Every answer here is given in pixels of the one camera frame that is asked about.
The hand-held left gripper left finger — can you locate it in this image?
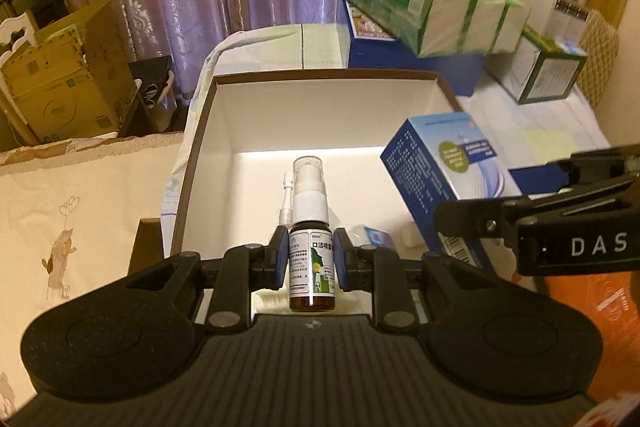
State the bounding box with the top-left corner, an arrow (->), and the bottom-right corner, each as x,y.
122,224 -> 292,333

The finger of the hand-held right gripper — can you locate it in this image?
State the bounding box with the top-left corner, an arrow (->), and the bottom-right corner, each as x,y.
433,173 -> 640,254
546,145 -> 640,194

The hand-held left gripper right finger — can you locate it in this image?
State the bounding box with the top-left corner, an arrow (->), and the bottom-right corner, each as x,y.
332,227 -> 501,333

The small blue packet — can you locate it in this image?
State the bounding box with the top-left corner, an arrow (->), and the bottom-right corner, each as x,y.
359,224 -> 397,249

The brown spray bottle white cap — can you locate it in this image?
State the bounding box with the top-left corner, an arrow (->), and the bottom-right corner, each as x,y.
277,155 -> 337,313

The blue and white medicine box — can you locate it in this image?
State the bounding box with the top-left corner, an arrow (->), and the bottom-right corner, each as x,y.
380,112 -> 523,270

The brown and white box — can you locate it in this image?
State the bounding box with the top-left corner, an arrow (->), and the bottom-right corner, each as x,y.
170,69 -> 466,308

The dark green box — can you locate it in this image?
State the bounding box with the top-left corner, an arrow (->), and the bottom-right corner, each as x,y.
492,27 -> 589,106

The beige quilted cushion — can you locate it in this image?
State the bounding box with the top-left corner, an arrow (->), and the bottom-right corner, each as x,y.
575,9 -> 621,108

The blue cardboard box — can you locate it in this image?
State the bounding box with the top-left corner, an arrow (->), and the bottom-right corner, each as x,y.
335,0 -> 485,98

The cream printed bed sheet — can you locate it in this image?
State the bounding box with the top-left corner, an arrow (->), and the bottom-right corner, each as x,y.
0,132 -> 188,413

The black bin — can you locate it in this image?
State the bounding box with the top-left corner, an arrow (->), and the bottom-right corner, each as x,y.
127,54 -> 179,134

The stack of green tissue packs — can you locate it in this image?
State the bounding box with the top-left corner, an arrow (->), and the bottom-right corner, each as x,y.
334,0 -> 532,58

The brown cardboard box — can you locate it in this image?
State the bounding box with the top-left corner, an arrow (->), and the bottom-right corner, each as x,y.
0,1 -> 133,145

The white carved chair back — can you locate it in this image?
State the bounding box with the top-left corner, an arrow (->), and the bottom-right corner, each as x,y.
0,9 -> 40,64

